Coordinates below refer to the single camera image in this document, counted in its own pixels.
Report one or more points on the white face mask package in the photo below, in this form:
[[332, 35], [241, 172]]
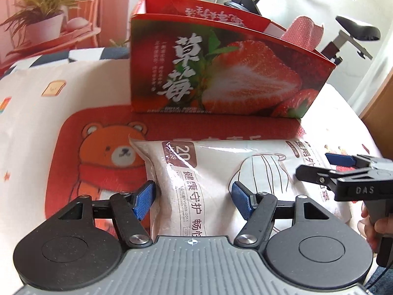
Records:
[[195, 180]]

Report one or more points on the red strawberry cardboard box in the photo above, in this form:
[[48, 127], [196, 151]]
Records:
[[193, 56]]

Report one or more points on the pink knitted cloth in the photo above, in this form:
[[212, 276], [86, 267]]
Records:
[[304, 33]]

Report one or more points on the printed room backdrop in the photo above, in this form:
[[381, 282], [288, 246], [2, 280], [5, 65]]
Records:
[[40, 27]]

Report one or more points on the brown wooden door panel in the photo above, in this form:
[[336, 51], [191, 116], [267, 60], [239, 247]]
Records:
[[378, 117]]

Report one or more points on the person's right hand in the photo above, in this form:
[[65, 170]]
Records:
[[372, 231]]

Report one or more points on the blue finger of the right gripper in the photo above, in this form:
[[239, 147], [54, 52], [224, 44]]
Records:
[[317, 175], [341, 160]]

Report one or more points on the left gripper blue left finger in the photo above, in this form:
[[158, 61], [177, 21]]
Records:
[[143, 199]]

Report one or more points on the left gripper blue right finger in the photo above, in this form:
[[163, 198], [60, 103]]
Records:
[[243, 199]]

